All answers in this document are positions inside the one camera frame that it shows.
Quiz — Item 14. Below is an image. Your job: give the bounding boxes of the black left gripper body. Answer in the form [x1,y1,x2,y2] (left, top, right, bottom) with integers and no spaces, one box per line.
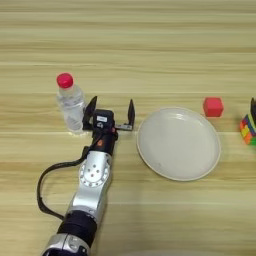
[82,123,135,157]

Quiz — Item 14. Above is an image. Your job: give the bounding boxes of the black labelled box left gripper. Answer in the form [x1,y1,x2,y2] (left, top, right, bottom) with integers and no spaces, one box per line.
[92,109,116,130]

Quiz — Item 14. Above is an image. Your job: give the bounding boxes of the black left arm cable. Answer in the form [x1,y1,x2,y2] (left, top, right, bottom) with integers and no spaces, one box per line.
[37,146,92,221]

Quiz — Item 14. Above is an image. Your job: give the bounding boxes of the clear bottle red cap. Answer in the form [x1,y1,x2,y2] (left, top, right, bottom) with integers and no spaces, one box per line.
[55,72,88,135]

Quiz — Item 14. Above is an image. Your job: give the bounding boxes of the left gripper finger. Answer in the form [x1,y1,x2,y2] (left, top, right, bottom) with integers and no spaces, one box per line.
[82,95,98,126]
[127,98,136,126]

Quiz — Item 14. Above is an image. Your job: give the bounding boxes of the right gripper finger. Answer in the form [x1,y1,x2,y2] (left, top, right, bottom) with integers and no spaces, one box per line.
[250,97,256,124]

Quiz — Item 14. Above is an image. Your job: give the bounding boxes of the multicolour puzzle cube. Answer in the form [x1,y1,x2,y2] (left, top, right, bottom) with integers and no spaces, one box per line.
[239,113,256,146]

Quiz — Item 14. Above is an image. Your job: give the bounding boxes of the round beige plate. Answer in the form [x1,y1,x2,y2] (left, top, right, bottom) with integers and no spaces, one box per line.
[136,106,222,182]

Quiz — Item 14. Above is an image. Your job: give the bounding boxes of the red cube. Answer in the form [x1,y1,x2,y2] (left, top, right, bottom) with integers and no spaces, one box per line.
[202,96,224,118]

